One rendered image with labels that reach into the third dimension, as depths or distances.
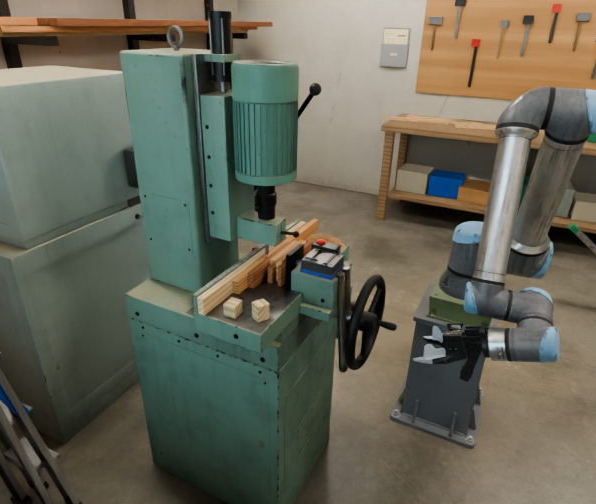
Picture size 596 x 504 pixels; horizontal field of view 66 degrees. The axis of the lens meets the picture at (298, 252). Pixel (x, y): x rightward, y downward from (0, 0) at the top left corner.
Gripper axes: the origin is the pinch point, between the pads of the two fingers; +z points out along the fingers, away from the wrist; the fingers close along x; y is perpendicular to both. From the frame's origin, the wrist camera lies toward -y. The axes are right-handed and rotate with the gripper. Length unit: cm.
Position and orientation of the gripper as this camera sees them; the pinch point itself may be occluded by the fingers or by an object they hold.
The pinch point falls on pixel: (420, 350)
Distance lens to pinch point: 147.9
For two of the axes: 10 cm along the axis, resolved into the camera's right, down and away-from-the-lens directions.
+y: -2.8, -9.2, -2.8
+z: -8.4, 1.0, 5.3
